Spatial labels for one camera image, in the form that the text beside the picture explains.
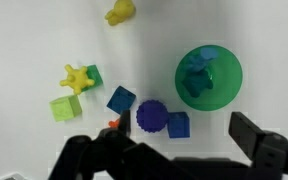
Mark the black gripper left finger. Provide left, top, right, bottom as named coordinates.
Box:
left=47, top=110, right=171, bottom=180

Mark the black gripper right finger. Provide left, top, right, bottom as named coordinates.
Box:
left=228, top=112, right=288, bottom=180

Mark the square blue block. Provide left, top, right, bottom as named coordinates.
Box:
left=167, top=112, right=190, bottom=138

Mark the orange toy block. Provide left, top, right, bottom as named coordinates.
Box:
left=108, top=118, right=120, bottom=128

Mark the dark blue cube block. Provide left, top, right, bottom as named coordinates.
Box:
left=107, top=86, right=136, bottom=114

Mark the purple round gear block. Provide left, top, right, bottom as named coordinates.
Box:
left=136, top=100, right=169, bottom=133

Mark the light green cube block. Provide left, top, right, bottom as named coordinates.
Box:
left=49, top=95, right=82, bottom=122

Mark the dark green cube block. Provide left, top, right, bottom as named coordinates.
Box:
left=83, top=65, right=103, bottom=91

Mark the green translucent bowl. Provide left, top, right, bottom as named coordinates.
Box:
left=175, top=45, right=243, bottom=111

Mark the dark teal block in bowl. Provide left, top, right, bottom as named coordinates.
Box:
left=182, top=75, right=213, bottom=98

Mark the yellow spiky toy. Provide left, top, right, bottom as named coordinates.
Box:
left=59, top=64, right=95, bottom=95

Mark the light blue toy figure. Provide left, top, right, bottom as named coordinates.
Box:
left=184, top=47, right=218, bottom=72

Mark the yellow toy figure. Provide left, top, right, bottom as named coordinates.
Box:
left=105, top=0, right=135, bottom=26

